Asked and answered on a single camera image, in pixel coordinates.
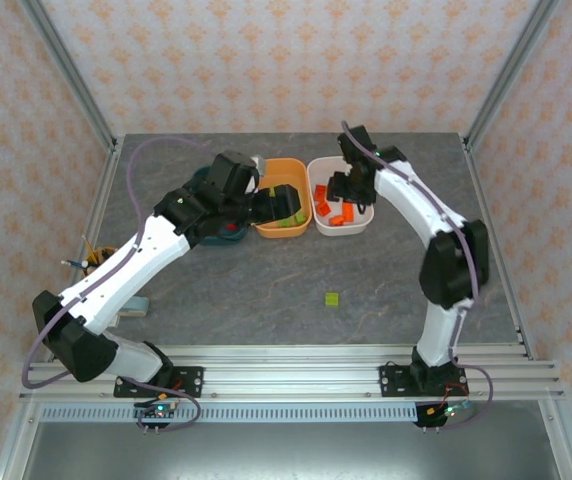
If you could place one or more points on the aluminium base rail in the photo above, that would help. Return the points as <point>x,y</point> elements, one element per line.
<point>291,370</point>

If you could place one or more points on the yellow pencil cup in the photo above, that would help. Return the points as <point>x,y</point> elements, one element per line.
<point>100,256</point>

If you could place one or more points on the aluminium table side rail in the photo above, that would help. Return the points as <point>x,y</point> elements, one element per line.
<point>492,225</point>
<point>98,210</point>

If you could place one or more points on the long green lego brick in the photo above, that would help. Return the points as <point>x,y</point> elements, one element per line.
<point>284,223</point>

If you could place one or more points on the orange plastic container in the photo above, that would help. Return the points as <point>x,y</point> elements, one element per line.
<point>291,172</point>

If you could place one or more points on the small orange lego brick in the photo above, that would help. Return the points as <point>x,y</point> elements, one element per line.
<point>336,220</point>

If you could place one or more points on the grey metal shelf panel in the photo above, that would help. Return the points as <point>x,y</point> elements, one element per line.
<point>291,450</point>

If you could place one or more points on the aluminium frame post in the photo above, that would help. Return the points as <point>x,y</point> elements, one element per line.
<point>69,70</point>
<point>510,70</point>

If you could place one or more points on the long orange lego brick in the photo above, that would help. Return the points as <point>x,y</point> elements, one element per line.
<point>323,206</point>

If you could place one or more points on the dark teal plastic container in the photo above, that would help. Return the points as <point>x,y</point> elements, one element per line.
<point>216,241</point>

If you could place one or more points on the small green lego brick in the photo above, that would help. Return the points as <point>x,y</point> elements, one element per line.
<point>332,299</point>
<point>281,190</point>
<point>300,219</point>

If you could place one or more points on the red lego brick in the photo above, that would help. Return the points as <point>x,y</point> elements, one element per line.
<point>231,229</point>

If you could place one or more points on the yellow pencil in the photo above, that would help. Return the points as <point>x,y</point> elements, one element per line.
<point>88,248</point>

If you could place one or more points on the white plastic container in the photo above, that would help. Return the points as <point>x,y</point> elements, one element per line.
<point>322,170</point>

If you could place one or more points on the blue white pen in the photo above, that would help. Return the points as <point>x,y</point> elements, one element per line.
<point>73,263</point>

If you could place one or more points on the light blue white block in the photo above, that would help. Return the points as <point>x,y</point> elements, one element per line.
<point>136,306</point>

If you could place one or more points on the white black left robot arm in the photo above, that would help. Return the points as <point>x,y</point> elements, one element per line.
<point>126,265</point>

